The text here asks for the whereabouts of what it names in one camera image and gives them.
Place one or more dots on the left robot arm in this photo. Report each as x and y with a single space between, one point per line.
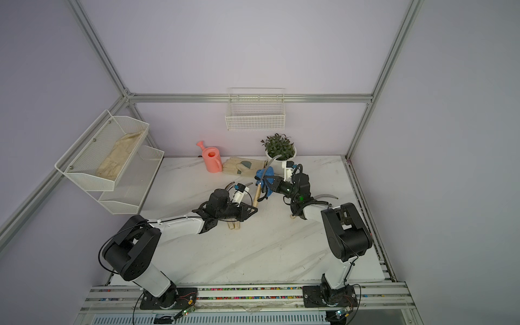
130 251

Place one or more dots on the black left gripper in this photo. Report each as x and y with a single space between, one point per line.
243 208

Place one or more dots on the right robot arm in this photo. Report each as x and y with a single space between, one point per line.
346 233

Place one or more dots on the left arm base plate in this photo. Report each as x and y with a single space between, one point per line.
178 299

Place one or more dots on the potted green plant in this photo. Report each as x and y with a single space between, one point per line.
279 144

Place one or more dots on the lower white mesh shelf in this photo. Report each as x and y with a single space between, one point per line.
134 185

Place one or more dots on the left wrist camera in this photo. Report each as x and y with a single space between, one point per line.
240 191

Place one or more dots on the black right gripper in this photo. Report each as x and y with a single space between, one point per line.
278 183

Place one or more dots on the upper white mesh shelf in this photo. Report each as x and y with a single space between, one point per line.
81 161

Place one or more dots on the pink watering can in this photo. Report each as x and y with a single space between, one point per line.
211 157

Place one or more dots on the blue microfibre rag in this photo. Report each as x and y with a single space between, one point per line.
264 178

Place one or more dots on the beige glove in shelf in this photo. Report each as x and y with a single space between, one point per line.
113 164

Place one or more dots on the white mesh shelf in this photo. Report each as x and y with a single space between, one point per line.
134 185
81 161

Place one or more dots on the white wire wall basket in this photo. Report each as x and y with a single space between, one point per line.
255 109

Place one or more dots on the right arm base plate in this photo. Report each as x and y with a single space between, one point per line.
320 296

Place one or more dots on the aluminium front rail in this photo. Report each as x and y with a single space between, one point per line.
250 298

